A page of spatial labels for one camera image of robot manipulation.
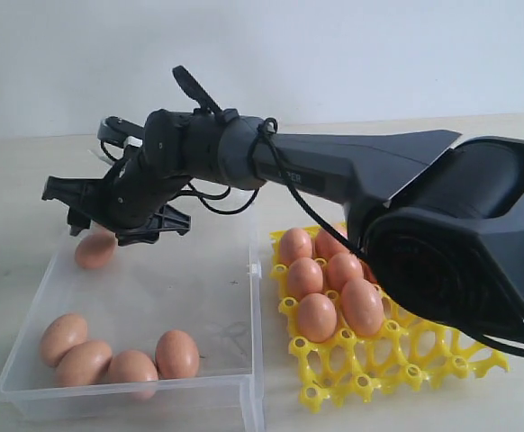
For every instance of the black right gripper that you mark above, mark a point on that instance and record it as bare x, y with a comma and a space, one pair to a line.
131, 201

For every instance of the brown egg third row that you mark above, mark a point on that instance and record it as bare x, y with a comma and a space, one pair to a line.
95, 251

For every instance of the brown egg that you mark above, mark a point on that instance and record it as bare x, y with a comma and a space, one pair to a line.
132, 366
61, 335
294, 244
362, 307
342, 268
326, 246
177, 355
304, 277

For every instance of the brown egg tray second row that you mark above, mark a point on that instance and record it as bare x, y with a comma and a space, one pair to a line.
368, 274

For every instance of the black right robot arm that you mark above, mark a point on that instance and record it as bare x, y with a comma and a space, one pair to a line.
440, 221

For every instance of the clear plastic bin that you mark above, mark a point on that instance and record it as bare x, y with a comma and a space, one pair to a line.
205, 283

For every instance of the brown egg front corner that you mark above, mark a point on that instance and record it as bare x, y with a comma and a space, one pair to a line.
84, 364

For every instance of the yellow plastic egg tray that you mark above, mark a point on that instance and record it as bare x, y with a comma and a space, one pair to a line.
406, 351

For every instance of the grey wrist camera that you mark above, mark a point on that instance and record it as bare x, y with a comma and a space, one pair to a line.
115, 131

